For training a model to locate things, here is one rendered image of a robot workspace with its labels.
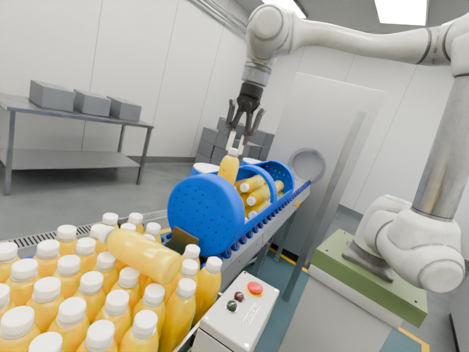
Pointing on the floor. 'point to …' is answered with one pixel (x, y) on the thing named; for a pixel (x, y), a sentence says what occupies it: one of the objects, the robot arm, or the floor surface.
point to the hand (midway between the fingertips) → (236, 143)
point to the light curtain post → (324, 202)
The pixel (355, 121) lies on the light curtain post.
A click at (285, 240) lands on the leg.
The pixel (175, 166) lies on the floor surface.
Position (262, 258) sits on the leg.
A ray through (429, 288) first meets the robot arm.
